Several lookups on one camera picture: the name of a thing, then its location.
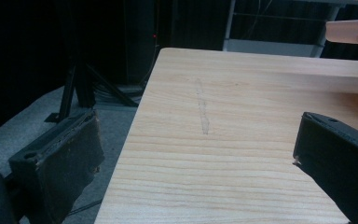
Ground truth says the grey metal rack frame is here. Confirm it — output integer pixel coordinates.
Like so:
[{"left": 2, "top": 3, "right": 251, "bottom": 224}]
[{"left": 222, "top": 0, "right": 358, "bottom": 59}]

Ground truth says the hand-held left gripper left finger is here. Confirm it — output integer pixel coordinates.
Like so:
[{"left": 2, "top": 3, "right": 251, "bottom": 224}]
[{"left": 7, "top": 108, "right": 105, "bottom": 224}]

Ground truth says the black floor cable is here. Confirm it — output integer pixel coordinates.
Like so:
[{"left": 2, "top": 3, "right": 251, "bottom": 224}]
[{"left": 65, "top": 199, "right": 103, "bottom": 217}]

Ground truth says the black metal stand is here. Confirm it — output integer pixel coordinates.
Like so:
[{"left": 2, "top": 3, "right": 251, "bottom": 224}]
[{"left": 44, "top": 59, "right": 140, "bottom": 123}]

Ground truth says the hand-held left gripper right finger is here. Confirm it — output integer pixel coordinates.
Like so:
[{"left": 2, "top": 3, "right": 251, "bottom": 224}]
[{"left": 292, "top": 111, "right": 358, "bottom": 224}]

